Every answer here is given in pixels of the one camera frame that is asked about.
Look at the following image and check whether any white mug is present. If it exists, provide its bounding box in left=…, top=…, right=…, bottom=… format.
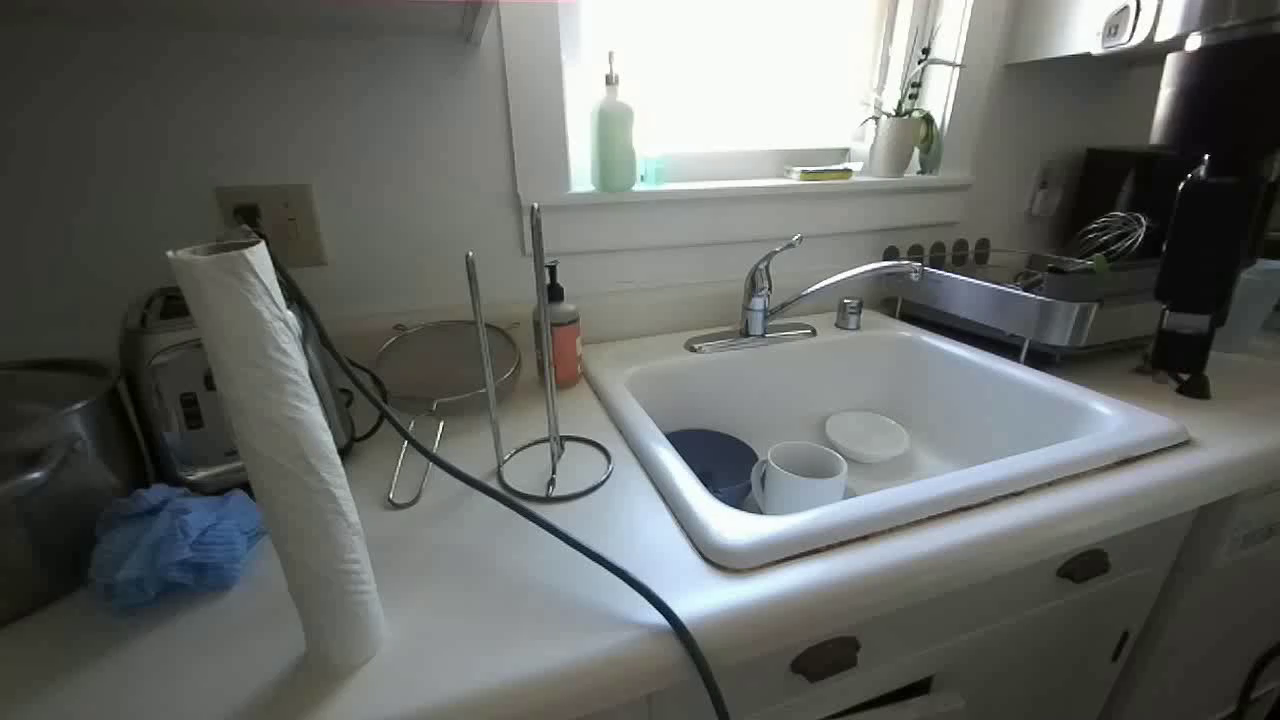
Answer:
left=754, top=442, right=849, bottom=518

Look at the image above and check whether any metal dish rack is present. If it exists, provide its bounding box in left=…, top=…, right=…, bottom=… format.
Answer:
left=898, top=258, right=1159, bottom=358

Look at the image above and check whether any cabinet drawer handle left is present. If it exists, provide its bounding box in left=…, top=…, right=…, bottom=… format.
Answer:
left=794, top=637, right=861, bottom=685

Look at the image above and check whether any white sink basin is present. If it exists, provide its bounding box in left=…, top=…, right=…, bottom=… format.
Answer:
left=587, top=317, right=1189, bottom=569

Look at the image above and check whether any metal mesh strainer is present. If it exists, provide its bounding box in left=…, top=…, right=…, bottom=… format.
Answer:
left=378, top=321, right=521, bottom=507

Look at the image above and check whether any cabinet drawer handle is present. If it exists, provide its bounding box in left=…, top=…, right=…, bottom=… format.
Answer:
left=1058, top=548, right=1112, bottom=584
left=794, top=637, right=861, bottom=685

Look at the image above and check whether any metal pot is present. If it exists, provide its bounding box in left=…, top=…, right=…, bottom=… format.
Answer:
left=0, top=359, right=140, bottom=626

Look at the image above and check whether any black power cable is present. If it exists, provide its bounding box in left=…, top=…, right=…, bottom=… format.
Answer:
left=232, top=200, right=738, bottom=720

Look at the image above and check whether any cabinet drawer handle right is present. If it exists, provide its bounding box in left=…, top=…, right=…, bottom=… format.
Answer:
left=1058, top=548, right=1112, bottom=584

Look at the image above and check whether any green dish soap bottle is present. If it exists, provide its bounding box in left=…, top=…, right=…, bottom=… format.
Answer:
left=592, top=70, right=637, bottom=191

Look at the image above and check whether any chrome faucet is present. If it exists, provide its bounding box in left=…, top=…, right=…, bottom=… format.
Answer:
left=683, top=233, right=927, bottom=358

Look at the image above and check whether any potted plant in white pot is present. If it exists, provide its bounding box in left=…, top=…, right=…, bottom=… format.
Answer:
left=861, top=45, right=943, bottom=176

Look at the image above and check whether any chrome sink sprayer cap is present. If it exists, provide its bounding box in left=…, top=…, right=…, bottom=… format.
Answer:
left=835, top=296, right=865, bottom=334

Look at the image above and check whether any blue bowl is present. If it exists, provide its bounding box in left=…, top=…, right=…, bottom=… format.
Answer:
left=668, top=428, right=757, bottom=507

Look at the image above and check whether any orange soap pump bottle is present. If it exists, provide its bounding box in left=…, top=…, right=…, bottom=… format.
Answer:
left=545, top=261, right=585, bottom=388

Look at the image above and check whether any wall power outlet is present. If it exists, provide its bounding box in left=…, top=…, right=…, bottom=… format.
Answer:
left=218, top=183, right=329, bottom=270

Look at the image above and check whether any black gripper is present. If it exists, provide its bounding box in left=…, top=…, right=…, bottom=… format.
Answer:
left=1147, top=157, right=1261, bottom=399

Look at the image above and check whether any yellow green sponge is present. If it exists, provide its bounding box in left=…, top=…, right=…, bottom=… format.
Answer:
left=794, top=163, right=856, bottom=183

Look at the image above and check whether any blue cloth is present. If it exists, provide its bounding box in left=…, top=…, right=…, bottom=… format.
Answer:
left=88, top=483, right=263, bottom=613

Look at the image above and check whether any metal paper towel holder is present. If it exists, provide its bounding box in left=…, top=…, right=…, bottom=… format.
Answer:
left=464, top=208, right=615, bottom=506

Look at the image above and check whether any silver toaster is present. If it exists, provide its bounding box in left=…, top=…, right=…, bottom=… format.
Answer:
left=115, top=282, right=362, bottom=497

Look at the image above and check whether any white paper towel roll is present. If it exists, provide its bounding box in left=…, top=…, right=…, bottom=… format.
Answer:
left=169, top=239, right=384, bottom=671

